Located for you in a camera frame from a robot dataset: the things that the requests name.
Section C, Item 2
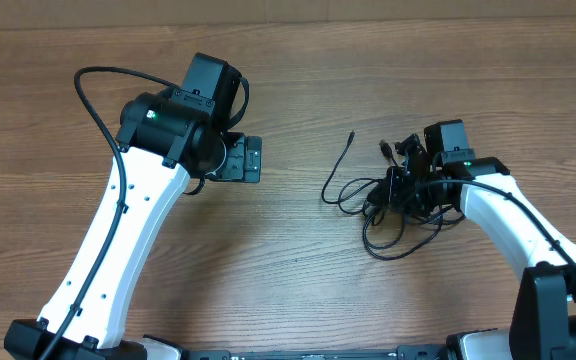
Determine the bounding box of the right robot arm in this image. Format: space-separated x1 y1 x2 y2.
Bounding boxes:
369 120 576 360

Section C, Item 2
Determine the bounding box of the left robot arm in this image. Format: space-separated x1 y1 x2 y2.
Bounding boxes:
4 53 262 360

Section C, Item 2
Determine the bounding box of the left camera black cable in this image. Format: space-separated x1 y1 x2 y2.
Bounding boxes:
37 66 182 360

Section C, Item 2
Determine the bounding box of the right camera black cable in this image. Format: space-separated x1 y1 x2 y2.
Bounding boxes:
402 177 576 326

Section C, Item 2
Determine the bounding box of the camera black cable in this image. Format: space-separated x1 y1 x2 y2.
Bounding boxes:
402 177 576 326
37 66 182 360

